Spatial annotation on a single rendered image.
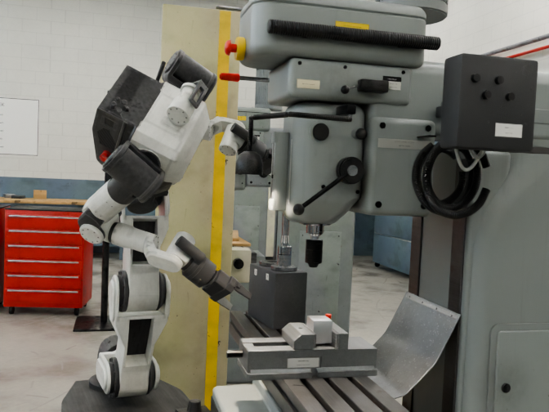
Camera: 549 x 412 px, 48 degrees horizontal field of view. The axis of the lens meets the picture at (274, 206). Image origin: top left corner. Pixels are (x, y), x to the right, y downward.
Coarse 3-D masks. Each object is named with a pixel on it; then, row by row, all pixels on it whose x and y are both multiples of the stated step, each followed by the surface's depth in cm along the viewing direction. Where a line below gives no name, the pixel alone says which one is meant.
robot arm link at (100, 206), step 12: (96, 192) 180; (84, 204) 185; (96, 204) 179; (108, 204) 177; (120, 204) 176; (84, 216) 182; (96, 216) 182; (108, 216) 181; (84, 228) 185; (96, 228) 184; (96, 240) 187
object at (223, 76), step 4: (220, 76) 170; (224, 76) 170; (228, 76) 170; (232, 76) 171; (236, 76) 171; (240, 76) 172; (244, 76) 172; (228, 80) 171; (232, 80) 171; (236, 80) 171; (248, 80) 173; (252, 80) 173; (256, 80) 173; (260, 80) 173; (264, 80) 173; (268, 80) 174
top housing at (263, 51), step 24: (264, 0) 151; (288, 0) 151; (312, 0) 152; (336, 0) 154; (360, 0) 156; (240, 24) 167; (264, 24) 151; (336, 24) 154; (360, 24) 156; (384, 24) 157; (408, 24) 159; (264, 48) 151; (288, 48) 152; (312, 48) 153; (336, 48) 155; (360, 48) 156; (384, 48) 158; (408, 48) 159
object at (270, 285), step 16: (256, 272) 217; (272, 272) 205; (288, 272) 205; (304, 272) 207; (256, 288) 217; (272, 288) 204; (288, 288) 205; (304, 288) 207; (256, 304) 216; (272, 304) 204; (288, 304) 205; (304, 304) 208; (272, 320) 204; (288, 320) 206; (304, 320) 208
